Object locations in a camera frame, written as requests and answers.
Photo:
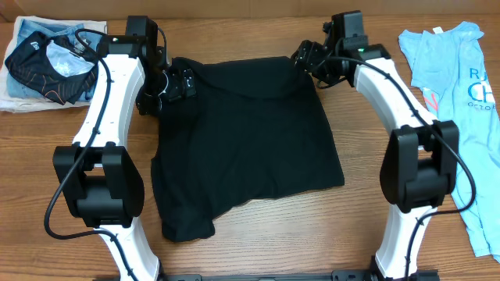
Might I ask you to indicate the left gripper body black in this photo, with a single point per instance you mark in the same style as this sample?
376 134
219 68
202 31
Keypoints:
176 88

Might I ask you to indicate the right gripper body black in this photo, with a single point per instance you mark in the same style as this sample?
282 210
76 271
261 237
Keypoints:
312 61

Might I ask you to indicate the black t-shirt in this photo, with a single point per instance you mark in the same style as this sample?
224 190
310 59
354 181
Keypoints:
255 129

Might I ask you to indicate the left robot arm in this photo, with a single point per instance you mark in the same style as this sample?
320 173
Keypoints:
97 177

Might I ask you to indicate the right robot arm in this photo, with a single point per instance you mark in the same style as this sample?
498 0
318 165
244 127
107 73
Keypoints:
419 166

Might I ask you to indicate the folded blue jeans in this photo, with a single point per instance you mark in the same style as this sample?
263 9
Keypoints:
26 25

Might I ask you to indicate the light blue t-shirt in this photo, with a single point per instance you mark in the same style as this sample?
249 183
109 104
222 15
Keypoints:
448 67

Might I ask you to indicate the folded black patterned shirt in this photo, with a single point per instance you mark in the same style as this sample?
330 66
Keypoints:
53 67

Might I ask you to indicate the folded beige cloth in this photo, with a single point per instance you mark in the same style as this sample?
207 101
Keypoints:
9 104

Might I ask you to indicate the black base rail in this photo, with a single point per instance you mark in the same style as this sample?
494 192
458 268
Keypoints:
265 277

